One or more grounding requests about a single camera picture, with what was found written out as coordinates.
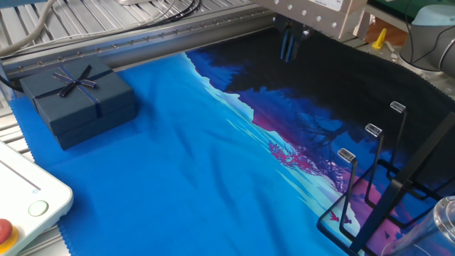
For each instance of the grey black Schunk gripper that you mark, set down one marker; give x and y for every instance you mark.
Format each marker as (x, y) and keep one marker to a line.
(320, 14)

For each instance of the silver UR5 robot arm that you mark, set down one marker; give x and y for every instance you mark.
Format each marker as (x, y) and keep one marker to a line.
(423, 39)

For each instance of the black metal cup rack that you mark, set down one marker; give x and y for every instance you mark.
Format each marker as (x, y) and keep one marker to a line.
(400, 188)

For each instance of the yellow plastic cone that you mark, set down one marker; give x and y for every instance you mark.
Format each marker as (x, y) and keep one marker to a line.
(379, 39)

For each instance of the blue landscape printed cloth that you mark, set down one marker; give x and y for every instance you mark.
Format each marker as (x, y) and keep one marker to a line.
(177, 160)

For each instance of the dark blue ribboned gift box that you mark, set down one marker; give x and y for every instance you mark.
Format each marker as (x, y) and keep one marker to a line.
(78, 103)

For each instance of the white teach pendant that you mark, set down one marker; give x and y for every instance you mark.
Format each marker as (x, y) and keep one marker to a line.
(21, 192)

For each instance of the beige frame post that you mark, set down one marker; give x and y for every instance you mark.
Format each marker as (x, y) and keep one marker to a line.
(366, 28)

